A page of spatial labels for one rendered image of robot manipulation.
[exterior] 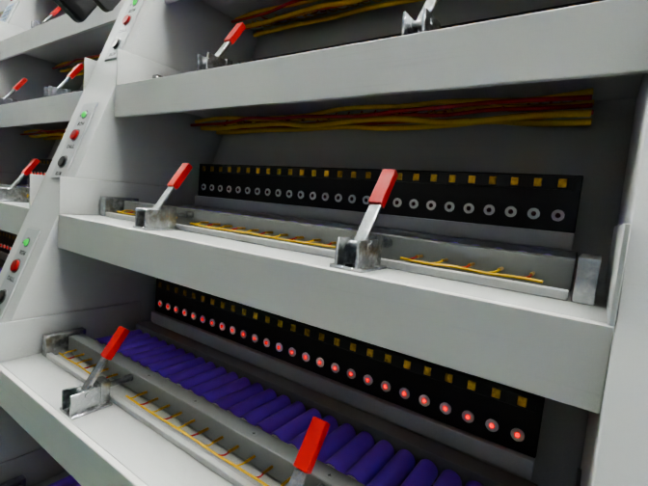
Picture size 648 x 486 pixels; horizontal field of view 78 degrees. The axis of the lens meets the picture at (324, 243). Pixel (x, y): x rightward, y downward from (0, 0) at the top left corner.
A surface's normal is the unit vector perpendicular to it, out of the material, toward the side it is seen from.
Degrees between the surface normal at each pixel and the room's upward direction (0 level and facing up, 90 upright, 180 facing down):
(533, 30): 110
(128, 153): 90
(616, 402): 90
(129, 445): 20
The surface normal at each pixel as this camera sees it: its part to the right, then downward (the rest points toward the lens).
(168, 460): 0.09, -0.99
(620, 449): -0.51, -0.32
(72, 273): 0.82, 0.13
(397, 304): -0.57, 0.03
